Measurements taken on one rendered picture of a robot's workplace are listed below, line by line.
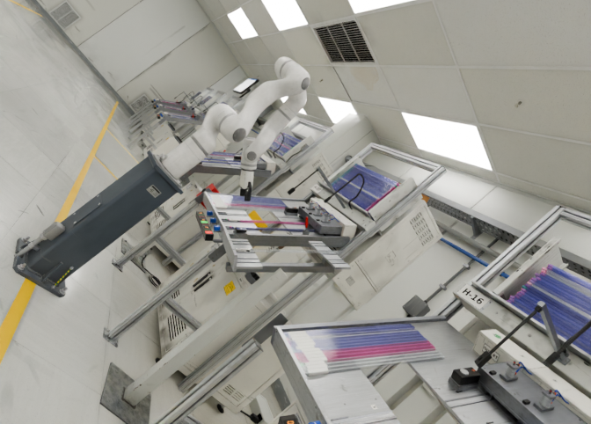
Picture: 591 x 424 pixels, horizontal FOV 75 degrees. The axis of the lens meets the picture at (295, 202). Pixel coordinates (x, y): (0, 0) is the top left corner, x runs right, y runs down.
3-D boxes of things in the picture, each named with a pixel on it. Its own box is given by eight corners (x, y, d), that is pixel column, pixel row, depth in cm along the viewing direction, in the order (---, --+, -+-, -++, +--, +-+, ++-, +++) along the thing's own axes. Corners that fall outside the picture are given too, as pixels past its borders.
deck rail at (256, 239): (223, 245, 190) (225, 233, 188) (222, 244, 191) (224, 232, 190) (347, 247, 218) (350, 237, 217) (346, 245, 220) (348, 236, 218)
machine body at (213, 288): (151, 365, 196) (246, 286, 202) (148, 293, 258) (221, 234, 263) (228, 421, 227) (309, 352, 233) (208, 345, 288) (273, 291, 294)
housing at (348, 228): (339, 247, 219) (345, 224, 215) (306, 217, 262) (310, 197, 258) (352, 247, 222) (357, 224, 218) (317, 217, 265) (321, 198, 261)
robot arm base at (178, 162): (156, 164, 164) (191, 138, 166) (149, 149, 179) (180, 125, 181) (184, 193, 177) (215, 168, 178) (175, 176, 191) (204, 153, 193)
